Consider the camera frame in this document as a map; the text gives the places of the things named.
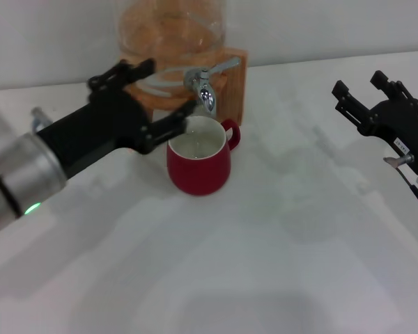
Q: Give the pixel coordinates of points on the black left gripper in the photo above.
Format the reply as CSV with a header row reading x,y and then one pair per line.
x,y
101,128

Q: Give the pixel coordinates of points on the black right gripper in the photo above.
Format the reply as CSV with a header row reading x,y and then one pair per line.
x,y
400,125

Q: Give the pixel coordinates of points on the red ceramic cup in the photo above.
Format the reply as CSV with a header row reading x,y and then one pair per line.
x,y
198,175

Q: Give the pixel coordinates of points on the chrome dispenser faucet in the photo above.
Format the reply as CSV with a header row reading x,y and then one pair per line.
x,y
207,97

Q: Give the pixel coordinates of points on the glass beverage dispenser jar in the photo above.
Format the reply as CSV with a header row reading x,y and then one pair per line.
x,y
170,28

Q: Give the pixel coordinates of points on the wooden dispenser stand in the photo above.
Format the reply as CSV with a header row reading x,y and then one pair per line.
x,y
235,87

